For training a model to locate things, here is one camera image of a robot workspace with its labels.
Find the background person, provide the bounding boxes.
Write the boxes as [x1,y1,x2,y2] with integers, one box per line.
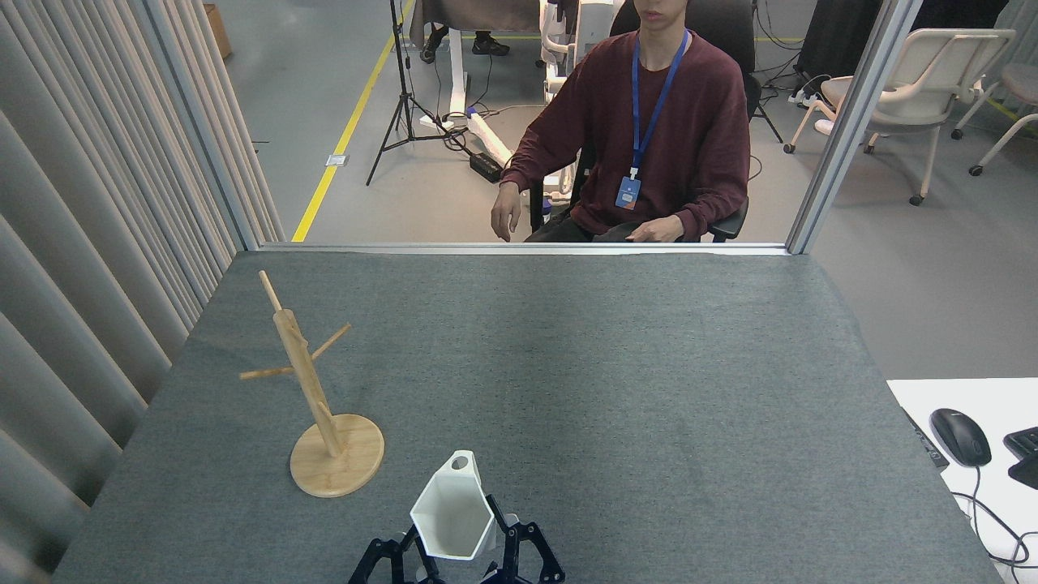
[419,27,512,65]

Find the grey pleated curtain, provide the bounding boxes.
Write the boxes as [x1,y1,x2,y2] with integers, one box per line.
[0,0,286,584]

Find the black office chair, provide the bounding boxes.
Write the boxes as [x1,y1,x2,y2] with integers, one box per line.
[529,0,764,243]

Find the short black tripod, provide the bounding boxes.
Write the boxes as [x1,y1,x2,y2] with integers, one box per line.
[750,0,784,144]

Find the blue lanyard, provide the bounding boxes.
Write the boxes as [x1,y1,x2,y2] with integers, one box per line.
[631,30,691,182]

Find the black flat device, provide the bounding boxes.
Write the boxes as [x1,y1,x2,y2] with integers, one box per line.
[903,408,950,470]

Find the grey seat white chair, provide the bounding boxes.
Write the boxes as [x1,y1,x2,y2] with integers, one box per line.
[950,63,1038,178]

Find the white standing desk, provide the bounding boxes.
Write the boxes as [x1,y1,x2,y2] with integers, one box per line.
[410,0,543,179]

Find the grey felt table cover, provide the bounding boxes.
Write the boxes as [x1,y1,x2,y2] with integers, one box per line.
[50,250,1006,584]

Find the black computer mouse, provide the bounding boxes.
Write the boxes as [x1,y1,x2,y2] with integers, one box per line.
[929,408,993,468]

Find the black keyboard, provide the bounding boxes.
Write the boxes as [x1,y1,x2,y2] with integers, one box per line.
[1003,426,1038,491]

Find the white hexagonal cup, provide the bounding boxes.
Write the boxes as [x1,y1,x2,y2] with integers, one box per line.
[410,450,498,561]

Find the white office chair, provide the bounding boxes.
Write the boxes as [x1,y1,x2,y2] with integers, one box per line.
[783,28,1017,207]

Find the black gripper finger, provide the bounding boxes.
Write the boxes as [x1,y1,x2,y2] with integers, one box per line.
[484,495,567,584]
[349,523,444,584]

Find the black fabric screen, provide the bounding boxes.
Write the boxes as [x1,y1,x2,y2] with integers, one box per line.
[796,0,1013,79]

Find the cardboard box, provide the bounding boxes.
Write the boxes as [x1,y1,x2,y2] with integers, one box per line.
[204,4,234,60]

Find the white wheeled stand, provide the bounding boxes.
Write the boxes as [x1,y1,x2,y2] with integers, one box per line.
[540,0,619,197]

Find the tall black tripod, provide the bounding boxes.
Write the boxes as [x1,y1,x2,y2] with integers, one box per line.
[367,0,473,187]

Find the white side desk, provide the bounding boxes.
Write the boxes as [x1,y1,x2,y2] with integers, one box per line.
[886,377,1038,584]

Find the silver post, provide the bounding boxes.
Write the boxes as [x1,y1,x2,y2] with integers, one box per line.
[142,0,262,251]
[786,0,925,256]

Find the person's right hand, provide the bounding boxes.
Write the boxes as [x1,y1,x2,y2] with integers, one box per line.
[491,182,523,243]

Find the wooden cup rack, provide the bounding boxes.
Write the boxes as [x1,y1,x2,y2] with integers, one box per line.
[239,270,386,498]

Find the person's left hand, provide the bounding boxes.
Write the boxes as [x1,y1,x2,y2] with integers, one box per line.
[628,214,685,244]

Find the black mouse cable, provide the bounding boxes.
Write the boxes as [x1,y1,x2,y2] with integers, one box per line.
[949,466,1038,569]

